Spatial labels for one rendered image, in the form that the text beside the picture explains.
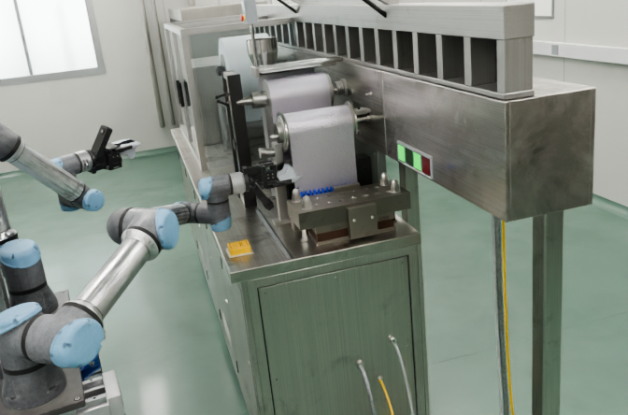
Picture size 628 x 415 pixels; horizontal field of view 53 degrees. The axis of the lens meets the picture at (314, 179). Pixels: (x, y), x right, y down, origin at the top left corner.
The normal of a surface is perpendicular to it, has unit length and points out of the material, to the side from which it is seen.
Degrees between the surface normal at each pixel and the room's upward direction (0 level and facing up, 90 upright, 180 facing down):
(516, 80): 90
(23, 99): 90
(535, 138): 90
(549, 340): 90
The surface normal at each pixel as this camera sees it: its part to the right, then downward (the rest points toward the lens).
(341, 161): 0.29, 0.26
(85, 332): 0.88, 0.09
